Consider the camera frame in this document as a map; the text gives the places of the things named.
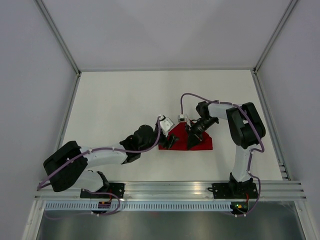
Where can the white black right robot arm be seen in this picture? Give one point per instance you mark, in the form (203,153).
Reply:
(246,130)

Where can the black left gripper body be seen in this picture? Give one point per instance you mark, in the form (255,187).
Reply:
(154,138)

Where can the aluminium frame post left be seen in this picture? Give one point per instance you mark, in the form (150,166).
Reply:
(57,35)

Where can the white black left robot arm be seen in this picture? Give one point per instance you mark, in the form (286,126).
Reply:
(70,166)

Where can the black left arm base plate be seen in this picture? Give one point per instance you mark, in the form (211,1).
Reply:
(114,190)

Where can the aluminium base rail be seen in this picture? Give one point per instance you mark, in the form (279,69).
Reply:
(183,191)

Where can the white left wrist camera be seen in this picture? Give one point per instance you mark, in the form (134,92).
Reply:
(163,125)

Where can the aluminium frame post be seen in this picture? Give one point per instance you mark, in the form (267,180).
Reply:
(57,35)
(277,31)

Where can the white slotted cable duct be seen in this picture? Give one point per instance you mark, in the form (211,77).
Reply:
(188,206)

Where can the aluminium frame post right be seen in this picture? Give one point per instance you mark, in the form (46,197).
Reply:
(277,31)

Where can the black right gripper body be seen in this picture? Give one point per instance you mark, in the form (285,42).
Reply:
(201,126)

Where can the red cloth napkin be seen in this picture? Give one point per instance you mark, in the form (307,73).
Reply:
(180,132)

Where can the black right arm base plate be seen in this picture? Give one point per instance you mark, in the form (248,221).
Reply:
(224,191)

